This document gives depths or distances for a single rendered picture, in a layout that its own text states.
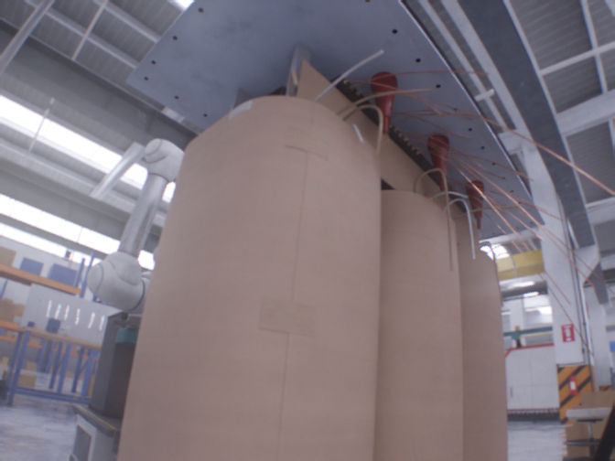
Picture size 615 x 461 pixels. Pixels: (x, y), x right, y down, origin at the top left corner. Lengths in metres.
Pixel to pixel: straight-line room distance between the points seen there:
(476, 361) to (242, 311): 0.91
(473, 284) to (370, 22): 0.90
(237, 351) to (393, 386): 0.44
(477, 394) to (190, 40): 1.35
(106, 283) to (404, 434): 1.19
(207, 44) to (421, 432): 1.11
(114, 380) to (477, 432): 1.60
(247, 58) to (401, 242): 0.65
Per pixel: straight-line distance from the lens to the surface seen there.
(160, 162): 1.77
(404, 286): 0.95
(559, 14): 12.42
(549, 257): 12.02
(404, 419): 0.91
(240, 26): 1.06
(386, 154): 1.13
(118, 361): 2.06
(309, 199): 0.67
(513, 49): 5.64
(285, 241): 0.62
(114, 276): 1.61
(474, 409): 1.31
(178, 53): 1.18
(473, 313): 1.35
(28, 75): 7.63
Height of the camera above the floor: 0.52
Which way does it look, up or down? 24 degrees up
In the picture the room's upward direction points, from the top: 4 degrees clockwise
